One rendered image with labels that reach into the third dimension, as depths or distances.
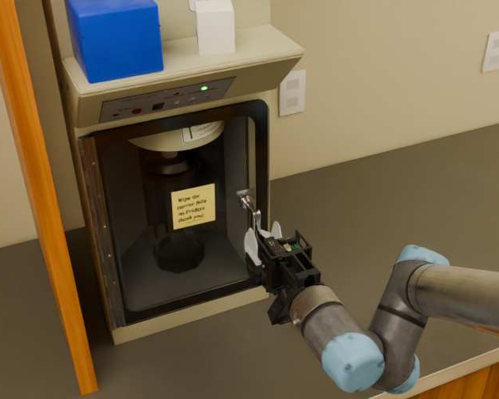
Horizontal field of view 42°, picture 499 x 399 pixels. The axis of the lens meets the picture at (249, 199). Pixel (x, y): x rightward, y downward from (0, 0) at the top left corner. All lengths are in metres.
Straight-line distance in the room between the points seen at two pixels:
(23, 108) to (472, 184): 1.20
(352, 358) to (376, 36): 1.01
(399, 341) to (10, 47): 0.65
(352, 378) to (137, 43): 0.52
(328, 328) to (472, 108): 1.22
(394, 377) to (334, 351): 0.13
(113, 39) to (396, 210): 0.95
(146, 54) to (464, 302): 0.50
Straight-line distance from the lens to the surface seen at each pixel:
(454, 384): 1.38
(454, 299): 0.86
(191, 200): 1.11
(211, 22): 0.91
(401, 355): 1.00
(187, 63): 0.90
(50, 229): 0.98
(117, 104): 0.91
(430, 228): 1.57
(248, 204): 1.14
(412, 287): 0.96
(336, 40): 1.65
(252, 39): 0.98
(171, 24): 0.98
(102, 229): 1.09
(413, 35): 1.78
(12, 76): 0.86
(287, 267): 1.02
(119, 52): 0.86
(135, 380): 1.22
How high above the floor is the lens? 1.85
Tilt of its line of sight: 34 degrees down
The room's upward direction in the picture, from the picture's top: 1 degrees counter-clockwise
